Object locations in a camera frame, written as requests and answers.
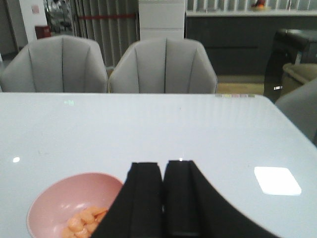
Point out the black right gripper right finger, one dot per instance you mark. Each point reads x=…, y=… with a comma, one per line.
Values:
x=193, y=208

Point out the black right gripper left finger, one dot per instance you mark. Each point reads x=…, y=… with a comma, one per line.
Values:
x=137, y=210

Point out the orange ham slices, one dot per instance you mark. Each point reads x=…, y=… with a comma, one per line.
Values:
x=84, y=223

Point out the pink bowl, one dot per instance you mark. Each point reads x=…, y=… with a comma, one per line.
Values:
x=50, y=211

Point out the right grey upholstered chair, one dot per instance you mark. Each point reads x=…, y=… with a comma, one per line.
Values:
x=164, y=66

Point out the grey upholstered chair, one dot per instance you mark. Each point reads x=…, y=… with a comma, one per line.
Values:
x=59, y=64
x=164, y=66

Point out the left grey upholstered chair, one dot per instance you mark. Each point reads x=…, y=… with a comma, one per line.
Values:
x=59, y=64

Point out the beige cushion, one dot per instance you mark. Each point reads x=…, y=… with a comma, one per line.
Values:
x=296, y=75

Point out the grey counter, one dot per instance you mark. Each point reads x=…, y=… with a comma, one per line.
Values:
x=239, y=43

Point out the black appliance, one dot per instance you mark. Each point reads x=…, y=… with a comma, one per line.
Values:
x=292, y=46

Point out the white cabinet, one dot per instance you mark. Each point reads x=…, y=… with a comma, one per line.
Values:
x=162, y=19

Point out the red bin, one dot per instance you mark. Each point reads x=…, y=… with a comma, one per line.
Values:
x=42, y=31

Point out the fruit plate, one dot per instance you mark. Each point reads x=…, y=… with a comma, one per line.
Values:
x=260, y=5

